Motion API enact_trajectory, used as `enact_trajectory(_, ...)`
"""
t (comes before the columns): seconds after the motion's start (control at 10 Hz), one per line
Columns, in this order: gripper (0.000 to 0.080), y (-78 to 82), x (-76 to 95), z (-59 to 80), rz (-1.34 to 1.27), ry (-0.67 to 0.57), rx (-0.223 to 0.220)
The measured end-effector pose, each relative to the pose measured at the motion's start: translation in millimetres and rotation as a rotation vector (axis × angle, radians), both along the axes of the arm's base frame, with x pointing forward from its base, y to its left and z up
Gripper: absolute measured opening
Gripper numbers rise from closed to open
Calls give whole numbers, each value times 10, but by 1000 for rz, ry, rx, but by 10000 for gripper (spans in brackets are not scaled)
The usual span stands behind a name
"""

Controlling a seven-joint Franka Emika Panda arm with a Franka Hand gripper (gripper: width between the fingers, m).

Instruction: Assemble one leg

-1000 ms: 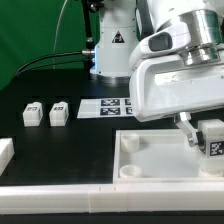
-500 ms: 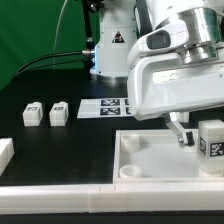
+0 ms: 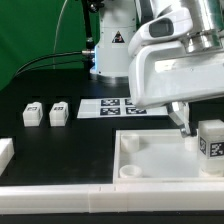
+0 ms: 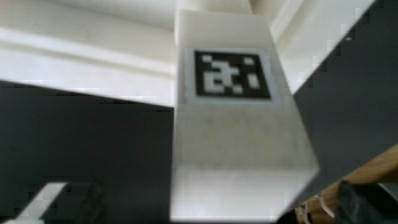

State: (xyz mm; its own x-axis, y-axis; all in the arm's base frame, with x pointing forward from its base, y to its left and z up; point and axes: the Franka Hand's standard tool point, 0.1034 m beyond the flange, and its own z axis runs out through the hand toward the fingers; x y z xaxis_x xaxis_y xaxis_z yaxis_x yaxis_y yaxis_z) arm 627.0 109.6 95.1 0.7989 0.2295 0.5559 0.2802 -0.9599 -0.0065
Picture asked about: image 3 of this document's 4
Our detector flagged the black thick cable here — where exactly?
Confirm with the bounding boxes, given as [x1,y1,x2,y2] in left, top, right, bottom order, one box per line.
[13,50,93,78]

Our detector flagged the white left obstacle wall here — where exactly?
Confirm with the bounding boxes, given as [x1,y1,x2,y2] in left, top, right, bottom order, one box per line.
[0,138,14,176]

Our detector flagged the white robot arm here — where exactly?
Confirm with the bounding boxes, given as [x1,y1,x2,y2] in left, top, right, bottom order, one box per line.
[82,0,224,137]

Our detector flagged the thin white cable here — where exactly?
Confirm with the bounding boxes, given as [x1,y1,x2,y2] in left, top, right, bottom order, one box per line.
[52,0,70,70]

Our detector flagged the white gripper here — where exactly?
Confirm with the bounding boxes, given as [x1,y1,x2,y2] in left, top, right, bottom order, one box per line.
[129,41,224,138]

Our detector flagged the white obstacle wall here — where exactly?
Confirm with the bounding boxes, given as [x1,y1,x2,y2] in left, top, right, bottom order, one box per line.
[0,138,14,176]
[0,182,224,215]

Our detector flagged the white square tabletop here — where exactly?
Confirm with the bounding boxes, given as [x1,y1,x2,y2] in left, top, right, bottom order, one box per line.
[113,129,224,184]

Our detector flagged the white front obstacle wall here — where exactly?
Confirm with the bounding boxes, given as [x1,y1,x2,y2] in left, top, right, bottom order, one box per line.
[0,182,224,215]

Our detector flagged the white sheet with tags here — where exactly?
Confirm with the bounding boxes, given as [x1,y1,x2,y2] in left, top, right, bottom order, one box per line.
[77,98,167,119]

